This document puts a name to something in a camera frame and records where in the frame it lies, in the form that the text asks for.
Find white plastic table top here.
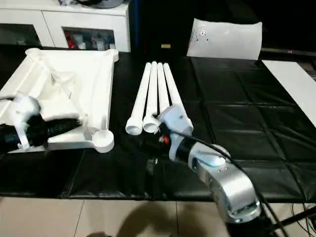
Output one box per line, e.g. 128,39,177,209
0,47,119,154

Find white plastic table leg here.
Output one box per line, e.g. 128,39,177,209
143,61,161,134
125,62,153,136
163,63,184,112
156,62,171,117

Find black work mat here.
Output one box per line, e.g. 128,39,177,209
0,44,316,200

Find small red item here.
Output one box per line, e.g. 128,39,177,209
66,34,77,49

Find white cabinet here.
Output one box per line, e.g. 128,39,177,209
0,0,131,52

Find white plastic bag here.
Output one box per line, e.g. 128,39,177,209
187,18,263,61

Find grey bag on cabinet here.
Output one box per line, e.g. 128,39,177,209
59,0,124,9

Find white flat board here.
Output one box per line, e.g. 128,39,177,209
262,59,316,129

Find black stand bar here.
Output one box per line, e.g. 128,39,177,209
267,205,316,230

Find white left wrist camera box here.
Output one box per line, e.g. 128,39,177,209
11,95,41,150

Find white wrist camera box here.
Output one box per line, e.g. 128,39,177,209
157,105,194,135
11,95,41,150

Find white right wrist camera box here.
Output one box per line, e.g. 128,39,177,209
157,105,194,135

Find thin black floor cables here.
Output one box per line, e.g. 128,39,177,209
291,202,316,237

